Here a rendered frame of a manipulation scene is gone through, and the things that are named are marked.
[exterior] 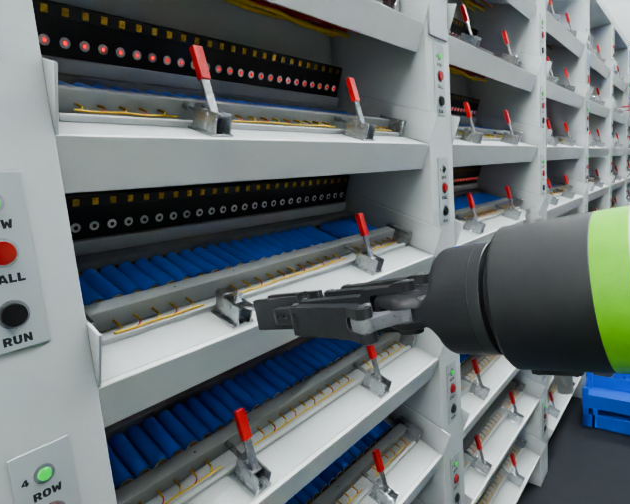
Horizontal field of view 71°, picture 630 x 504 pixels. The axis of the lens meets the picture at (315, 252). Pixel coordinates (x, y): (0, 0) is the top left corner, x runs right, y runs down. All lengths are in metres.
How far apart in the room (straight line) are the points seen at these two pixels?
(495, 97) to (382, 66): 0.70
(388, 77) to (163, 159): 0.54
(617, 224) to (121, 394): 0.38
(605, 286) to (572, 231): 0.04
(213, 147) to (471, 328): 0.29
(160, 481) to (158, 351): 0.16
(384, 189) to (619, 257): 0.65
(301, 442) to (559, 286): 0.45
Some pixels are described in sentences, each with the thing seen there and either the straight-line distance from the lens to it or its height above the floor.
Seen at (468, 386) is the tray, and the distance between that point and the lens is 1.19.
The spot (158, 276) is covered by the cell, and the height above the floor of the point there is 0.96.
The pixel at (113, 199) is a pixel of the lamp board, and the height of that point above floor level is 1.05.
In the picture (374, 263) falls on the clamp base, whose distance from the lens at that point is 0.67.
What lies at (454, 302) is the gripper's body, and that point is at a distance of 0.29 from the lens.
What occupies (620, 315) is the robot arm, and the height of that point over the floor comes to 0.97.
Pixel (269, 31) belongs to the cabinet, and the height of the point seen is 1.31.
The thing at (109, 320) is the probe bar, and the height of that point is 0.94.
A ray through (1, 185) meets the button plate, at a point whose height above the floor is 1.06.
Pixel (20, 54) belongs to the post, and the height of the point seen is 1.15.
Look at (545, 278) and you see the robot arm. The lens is 0.27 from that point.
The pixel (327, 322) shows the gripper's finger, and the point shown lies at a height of 0.94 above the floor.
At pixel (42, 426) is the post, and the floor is 0.89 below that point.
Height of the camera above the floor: 1.05
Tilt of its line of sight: 9 degrees down
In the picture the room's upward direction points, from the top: 5 degrees counter-clockwise
